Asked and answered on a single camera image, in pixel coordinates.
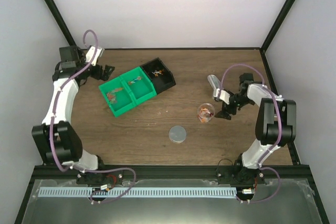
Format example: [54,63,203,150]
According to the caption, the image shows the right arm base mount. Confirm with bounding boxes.
[215,158,260,185]

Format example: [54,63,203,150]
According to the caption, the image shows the green bin with lollipop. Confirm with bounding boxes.
[120,67,157,105]

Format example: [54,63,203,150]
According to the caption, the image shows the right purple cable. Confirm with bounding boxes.
[217,63,282,205]

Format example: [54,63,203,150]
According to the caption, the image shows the metal scoop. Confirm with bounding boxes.
[207,74,220,97]

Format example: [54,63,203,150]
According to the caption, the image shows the grey metal front panel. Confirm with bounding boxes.
[23,179,322,223]

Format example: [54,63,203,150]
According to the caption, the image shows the round grey lid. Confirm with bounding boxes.
[169,125,187,143]

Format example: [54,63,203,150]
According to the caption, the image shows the green bin with star candies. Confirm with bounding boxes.
[99,77,136,118]

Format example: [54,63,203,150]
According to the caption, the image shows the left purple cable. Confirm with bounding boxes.
[49,29,137,205]

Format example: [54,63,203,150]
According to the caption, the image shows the blue lollipop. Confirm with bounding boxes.
[129,76,142,85]

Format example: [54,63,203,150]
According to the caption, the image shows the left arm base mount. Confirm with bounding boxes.
[76,169,124,186]

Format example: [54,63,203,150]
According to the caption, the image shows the pile of star candies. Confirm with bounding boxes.
[106,88,123,103]

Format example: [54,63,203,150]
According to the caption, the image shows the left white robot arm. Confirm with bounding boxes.
[31,46,114,184]

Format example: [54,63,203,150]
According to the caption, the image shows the light blue slotted cable duct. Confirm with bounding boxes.
[38,187,237,198]

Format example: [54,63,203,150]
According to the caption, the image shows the clear plastic cup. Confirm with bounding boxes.
[197,103,215,123]

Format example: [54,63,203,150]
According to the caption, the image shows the purple cable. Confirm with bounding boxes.
[217,63,282,205]
[49,29,137,205]

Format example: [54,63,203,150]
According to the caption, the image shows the black aluminium frame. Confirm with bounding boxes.
[15,0,329,223]

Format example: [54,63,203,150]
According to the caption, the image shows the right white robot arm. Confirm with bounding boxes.
[207,73,297,184]

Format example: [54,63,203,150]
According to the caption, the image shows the black plastic bin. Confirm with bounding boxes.
[140,58,176,94]

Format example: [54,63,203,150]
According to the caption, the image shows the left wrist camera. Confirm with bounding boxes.
[86,46,104,66]

